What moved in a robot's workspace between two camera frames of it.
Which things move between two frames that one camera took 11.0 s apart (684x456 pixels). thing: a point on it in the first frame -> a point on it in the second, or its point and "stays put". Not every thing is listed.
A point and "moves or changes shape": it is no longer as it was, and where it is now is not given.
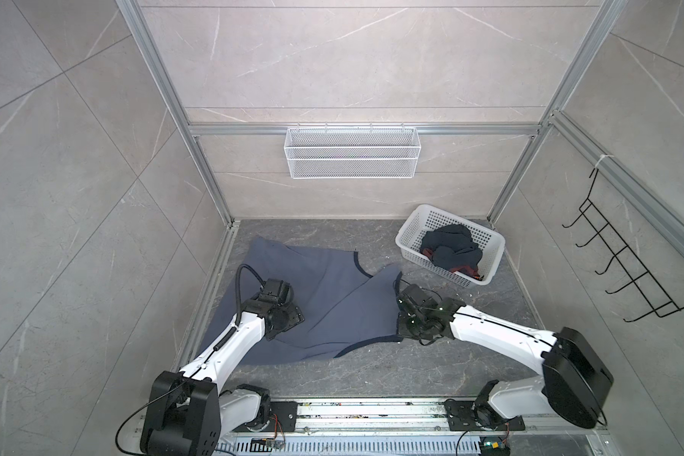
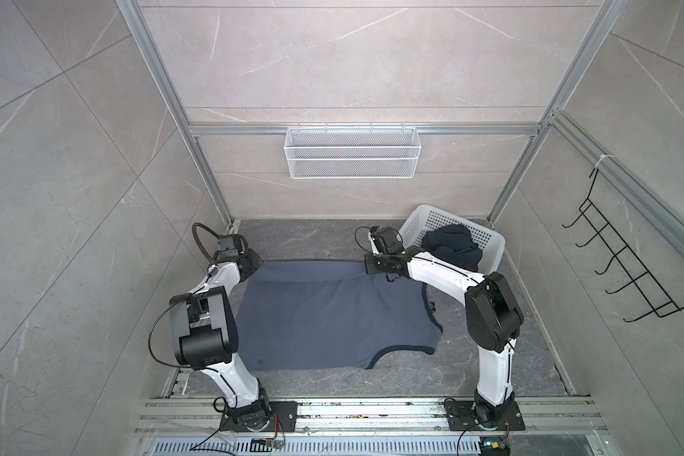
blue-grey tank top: x=342 y=306 moves or changes shape
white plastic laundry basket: x=424 y=218 stays put
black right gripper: x=401 y=321 -> x=370 y=268
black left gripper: x=295 y=316 -> x=254 y=260
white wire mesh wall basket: x=352 y=153 stays put
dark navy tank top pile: x=452 y=246 stays put
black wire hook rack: x=641 y=278 stays put
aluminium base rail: x=413 y=418 stays put
